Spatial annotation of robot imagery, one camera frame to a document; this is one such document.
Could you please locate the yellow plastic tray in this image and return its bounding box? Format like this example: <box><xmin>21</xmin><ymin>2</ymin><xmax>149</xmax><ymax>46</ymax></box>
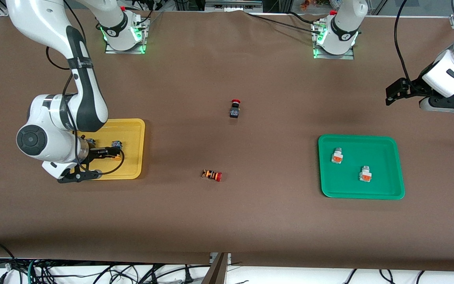
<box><xmin>60</xmin><ymin>118</ymin><xmax>145</xmax><ymax>181</ymax></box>

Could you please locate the green plastic tray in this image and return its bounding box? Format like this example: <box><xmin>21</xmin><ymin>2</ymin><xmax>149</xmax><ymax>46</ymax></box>
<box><xmin>318</xmin><ymin>134</ymin><xmax>406</xmax><ymax>200</ymax></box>

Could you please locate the red push button orange body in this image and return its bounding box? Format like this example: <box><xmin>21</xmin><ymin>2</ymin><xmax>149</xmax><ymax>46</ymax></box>
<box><xmin>202</xmin><ymin>169</ymin><xmax>223</xmax><ymax>182</ymax></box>

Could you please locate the brown table cloth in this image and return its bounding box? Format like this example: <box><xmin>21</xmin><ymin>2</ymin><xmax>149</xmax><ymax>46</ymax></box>
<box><xmin>0</xmin><ymin>8</ymin><xmax>454</xmax><ymax>273</ymax></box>

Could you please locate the aluminium table leg profile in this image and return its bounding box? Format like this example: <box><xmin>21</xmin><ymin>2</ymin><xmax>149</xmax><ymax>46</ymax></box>
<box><xmin>201</xmin><ymin>252</ymin><xmax>232</xmax><ymax>284</ymax></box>

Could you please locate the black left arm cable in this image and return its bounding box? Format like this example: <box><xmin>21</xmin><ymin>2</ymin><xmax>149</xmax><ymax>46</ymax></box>
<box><xmin>394</xmin><ymin>0</ymin><xmax>413</xmax><ymax>84</ymax></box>

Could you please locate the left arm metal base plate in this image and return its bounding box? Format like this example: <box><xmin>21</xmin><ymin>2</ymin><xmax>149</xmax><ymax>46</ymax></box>
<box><xmin>313</xmin><ymin>22</ymin><xmax>355</xmax><ymax>60</ymax></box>

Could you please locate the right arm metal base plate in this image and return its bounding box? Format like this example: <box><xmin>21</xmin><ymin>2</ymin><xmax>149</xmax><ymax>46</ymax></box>
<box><xmin>105</xmin><ymin>16</ymin><xmax>147</xmax><ymax>54</ymax></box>

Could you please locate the black cable on cloth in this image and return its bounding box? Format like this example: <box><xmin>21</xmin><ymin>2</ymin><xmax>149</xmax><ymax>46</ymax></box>
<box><xmin>245</xmin><ymin>11</ymin><xmax>322</xmax><ymax>34</ymax></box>

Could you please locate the green floor cable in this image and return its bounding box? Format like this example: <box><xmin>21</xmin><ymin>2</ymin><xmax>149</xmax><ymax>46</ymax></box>
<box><xmin>27</xmin><ymin>258</ymin><xmax>41</xmax><ymax>284</ymax></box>

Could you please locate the aluminium frame beam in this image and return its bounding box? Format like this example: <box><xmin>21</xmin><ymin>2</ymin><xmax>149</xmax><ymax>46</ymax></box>
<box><xmin>205</xmin><ymin>0</ymin><xmax>263</xmax><ymax>12</ymax></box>

